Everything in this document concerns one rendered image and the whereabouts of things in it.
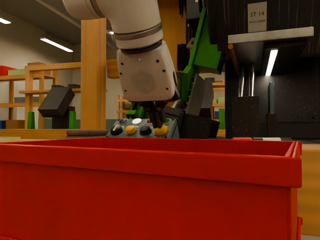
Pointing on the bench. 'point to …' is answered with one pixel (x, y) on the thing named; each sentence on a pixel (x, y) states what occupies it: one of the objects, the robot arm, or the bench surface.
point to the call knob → (115, 129)
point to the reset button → (130, 129)
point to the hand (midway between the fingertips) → (157, 116)
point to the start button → (160, 130)
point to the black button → (145, 129)
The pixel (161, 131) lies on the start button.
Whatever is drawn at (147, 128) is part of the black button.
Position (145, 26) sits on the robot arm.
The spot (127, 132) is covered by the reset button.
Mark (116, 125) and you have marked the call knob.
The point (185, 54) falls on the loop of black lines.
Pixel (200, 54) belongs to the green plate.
